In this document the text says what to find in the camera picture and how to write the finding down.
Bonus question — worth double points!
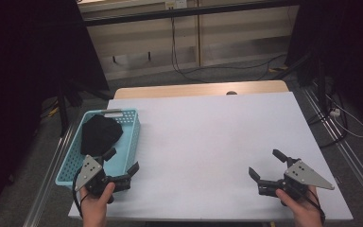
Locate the black floor cable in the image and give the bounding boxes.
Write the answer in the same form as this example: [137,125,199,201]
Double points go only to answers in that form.
[306,91,350,149]

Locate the beige cabinet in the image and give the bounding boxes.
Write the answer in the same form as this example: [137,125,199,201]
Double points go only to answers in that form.
[77,0,301,81]

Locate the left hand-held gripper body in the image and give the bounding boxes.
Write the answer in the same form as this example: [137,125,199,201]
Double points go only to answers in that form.
[74,154,132,199]

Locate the black hanging cable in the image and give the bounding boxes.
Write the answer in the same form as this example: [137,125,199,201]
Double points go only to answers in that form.
[169,17,287,84]

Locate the person's right hand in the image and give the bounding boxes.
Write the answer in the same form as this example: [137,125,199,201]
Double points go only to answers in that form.
[275,184,324,227]

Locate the person's left hand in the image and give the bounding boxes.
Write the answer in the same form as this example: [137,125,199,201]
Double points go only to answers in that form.
[78,182,116,227]

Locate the light blue perforated basket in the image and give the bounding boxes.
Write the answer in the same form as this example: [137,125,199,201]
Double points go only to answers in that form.
[55,108,141,190]

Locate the black shorts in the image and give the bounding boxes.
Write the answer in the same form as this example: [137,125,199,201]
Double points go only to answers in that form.
[80,113,124,157]

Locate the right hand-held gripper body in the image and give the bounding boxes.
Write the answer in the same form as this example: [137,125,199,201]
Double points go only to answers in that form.
[257,156,336,201]

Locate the hand-held gripper cable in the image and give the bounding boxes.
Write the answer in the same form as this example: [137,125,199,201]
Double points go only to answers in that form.
[302,188,326,225]
[71,169,91,219]

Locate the white wall socket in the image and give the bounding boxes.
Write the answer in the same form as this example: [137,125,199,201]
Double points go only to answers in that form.
[164,0,188,9]

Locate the aluminium floor rail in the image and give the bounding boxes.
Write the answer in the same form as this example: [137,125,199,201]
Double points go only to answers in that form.
[301,86,363,206]
[23,124,76,227]

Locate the black crossbar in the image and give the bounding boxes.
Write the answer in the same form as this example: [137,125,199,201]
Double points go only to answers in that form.
[81,0,301,27]

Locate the white cable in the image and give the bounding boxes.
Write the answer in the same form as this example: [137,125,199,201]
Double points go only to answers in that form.
[325,94,363,139]

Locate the black curtain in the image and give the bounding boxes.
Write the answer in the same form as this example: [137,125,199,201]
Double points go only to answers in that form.
[0,0,110,221]
[285,0,363,133]

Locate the wooden table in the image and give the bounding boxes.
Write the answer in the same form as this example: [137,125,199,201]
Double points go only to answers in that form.
[112,79,290,100]

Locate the yellow floor tape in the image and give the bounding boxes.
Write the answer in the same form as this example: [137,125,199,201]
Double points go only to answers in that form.
[41,105,60,119]
[268,64,288,73]

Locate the left hand-held gripper cable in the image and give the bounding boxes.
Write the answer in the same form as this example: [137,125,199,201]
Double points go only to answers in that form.
[71,169,91,219]

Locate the black stand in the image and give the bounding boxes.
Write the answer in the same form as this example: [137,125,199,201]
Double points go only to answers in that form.
[272,51,329,110]
[56,79,112,138]

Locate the right hand-held gripper cable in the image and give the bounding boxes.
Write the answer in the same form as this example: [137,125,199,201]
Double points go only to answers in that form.
[302,188,326,225]

